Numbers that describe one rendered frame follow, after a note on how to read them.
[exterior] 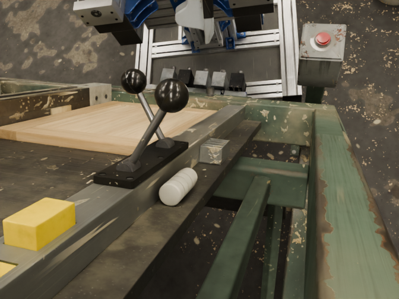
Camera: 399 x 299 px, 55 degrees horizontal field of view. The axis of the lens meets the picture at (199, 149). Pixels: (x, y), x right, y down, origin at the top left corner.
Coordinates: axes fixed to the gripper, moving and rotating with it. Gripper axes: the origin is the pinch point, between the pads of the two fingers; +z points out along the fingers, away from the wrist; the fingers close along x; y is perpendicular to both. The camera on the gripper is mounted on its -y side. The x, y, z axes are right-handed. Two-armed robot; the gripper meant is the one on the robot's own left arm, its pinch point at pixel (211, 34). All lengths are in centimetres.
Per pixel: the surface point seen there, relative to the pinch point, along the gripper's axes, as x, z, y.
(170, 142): 15.2, 10.1, 7.6
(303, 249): -7, 65, -21
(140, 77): 11.2, 1.3, 10.8
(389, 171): -77, 100, -83
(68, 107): -26, 24, 37
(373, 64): -122, 66, -87
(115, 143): 4.3, 16.6, 18.8
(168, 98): 25.9, -2.5, 5.8
